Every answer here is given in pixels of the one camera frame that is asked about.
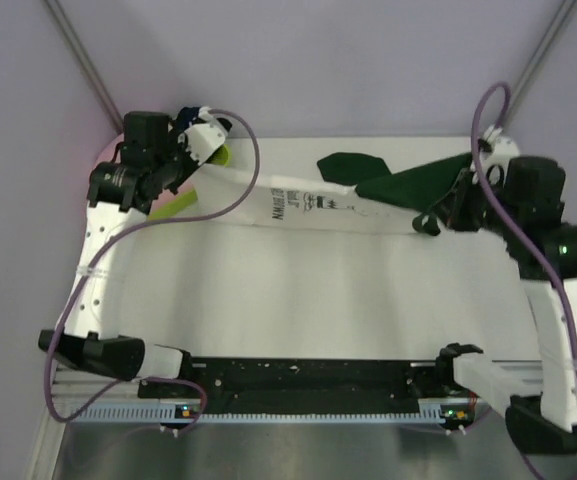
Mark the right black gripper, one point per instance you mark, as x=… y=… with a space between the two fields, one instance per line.
x=450 y=209

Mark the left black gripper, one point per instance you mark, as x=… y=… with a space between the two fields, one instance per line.
x=191 y=163

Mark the white and green t shirt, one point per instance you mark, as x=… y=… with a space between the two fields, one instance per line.
x=281 y=267

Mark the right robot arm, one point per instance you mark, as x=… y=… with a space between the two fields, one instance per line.
x=539 y=420

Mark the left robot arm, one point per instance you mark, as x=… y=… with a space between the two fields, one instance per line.
x=87 y=336

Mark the pink t shirt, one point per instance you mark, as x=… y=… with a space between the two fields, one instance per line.
x=108 y=153

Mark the navy blue t shirt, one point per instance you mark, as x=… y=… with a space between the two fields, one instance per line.
x=187 y=117

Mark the lime green plastic basket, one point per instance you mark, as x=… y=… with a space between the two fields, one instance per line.
x=169 y=204

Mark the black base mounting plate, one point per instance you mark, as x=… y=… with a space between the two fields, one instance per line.
x=328 y=387

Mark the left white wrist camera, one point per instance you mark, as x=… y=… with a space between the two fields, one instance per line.
x=203 y=139

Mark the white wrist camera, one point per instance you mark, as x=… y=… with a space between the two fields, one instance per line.
x=203 y=139
x=496 y=150

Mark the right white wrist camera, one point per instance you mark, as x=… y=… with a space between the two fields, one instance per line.
x=496 y=150

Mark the left aluminium corner post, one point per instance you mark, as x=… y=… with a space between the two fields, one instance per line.
x=79 y=53

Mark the aluminium corner post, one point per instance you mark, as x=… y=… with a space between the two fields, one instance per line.
x=548 y=40
x=79 y=53

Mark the right aluminium corner post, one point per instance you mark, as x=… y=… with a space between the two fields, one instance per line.
x=548 y=40

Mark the grey slotted cable duct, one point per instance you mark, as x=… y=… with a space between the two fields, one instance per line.
x=171 y=413

